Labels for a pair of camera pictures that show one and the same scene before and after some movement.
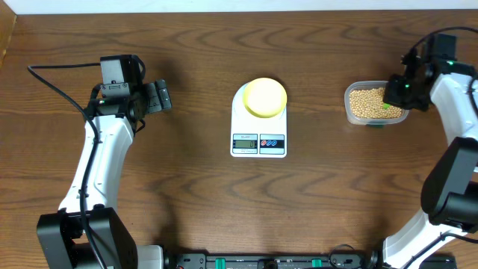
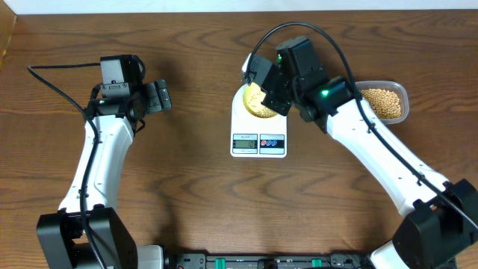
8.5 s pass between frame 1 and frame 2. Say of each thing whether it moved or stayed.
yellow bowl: stayed
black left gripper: stayed
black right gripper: moved
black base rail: stayed
